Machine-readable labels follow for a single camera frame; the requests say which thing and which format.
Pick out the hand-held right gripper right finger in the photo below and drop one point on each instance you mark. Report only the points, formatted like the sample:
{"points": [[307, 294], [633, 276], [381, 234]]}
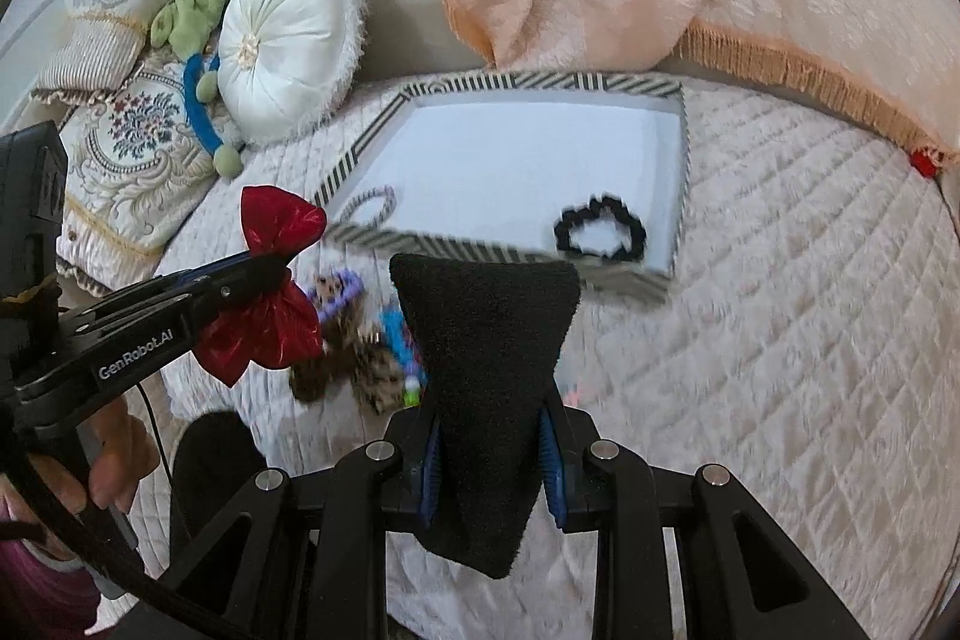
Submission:
{"points": [[552, 475]]}

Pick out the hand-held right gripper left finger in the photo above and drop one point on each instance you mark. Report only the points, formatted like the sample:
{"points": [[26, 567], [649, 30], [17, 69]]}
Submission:
{"points": [[430, 475]]}

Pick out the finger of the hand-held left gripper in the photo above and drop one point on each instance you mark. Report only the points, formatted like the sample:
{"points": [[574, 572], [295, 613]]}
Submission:
{"points": [[225, 269], [229, 302]]}

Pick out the red bow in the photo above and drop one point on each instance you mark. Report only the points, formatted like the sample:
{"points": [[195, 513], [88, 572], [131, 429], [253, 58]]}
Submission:
{"points": [[279, 221]]}

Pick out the leopard scrunchie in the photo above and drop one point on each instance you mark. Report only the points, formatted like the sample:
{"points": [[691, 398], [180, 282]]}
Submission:
{"points": [[327, 291]]}

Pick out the beige leopard bow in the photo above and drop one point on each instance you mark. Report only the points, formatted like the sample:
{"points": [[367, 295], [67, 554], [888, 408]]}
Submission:
{"points": [[381, 379]]}

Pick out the brown scrunchie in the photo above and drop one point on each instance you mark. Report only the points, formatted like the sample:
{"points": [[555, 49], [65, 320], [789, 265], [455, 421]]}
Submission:
{"points": [[319, 364]]}

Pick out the striped tray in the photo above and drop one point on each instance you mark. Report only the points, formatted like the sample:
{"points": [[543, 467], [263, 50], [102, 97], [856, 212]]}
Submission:
{"points": [[525, 160]]}

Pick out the person's left hand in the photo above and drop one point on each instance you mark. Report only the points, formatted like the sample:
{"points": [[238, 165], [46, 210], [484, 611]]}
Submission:
{"points": [[120, 452]]}

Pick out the floral embroidered pillow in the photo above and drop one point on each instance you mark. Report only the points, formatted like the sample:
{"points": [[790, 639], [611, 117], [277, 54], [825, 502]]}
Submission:
{"points": [[139, 145]]}

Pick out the dark cloth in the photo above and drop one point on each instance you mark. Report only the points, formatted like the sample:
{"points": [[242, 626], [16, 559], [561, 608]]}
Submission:
{"points": [[217, 467]]}

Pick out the white round cushion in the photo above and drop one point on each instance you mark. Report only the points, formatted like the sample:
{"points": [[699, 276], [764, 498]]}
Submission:
{"points": [[285, 40]]}

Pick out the black scrunchie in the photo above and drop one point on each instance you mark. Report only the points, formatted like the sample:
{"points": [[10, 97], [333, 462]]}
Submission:
{"points": [[564, 235]]}

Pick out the magenta clothing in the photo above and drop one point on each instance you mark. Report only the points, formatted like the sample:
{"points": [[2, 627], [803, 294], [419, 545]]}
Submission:
{"points": [[41, 599]]}

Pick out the quilted cream bedspread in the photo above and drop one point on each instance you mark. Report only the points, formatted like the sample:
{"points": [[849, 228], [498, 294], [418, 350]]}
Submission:
{"points": [[787, 347]]}

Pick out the small red tassel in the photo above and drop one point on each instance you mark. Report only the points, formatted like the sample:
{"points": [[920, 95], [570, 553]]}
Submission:
{"points": [[922, 164]]}

